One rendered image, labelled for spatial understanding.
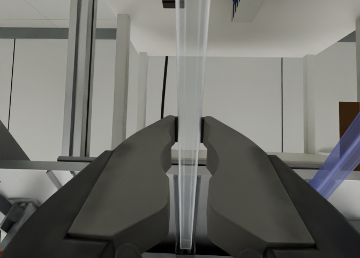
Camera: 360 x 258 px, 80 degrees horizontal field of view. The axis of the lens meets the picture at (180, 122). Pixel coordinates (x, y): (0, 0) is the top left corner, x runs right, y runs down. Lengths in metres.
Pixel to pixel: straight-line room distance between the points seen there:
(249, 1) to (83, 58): 0.36
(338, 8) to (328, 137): 1.60
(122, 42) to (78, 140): 0.30
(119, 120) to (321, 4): 0.58
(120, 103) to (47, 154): 1.70
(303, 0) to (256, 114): 1.41
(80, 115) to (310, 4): 0.59
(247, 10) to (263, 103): 1.49
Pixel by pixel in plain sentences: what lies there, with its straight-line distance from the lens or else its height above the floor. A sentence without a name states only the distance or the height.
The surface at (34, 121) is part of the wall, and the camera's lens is 2.32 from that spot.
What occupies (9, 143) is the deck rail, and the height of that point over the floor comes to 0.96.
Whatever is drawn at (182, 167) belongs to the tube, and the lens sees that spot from 0.16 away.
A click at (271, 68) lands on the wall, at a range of 2.09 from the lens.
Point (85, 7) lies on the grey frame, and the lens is 0.54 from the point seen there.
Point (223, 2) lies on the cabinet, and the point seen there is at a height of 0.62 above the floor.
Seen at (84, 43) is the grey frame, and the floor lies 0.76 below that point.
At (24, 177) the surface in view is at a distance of 0.25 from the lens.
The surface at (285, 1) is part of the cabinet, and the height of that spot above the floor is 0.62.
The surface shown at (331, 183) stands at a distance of 0.20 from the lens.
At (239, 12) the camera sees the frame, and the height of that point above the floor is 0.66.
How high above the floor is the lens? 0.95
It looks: 3 degrees down
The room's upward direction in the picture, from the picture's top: 178 degrees counter-clockwise
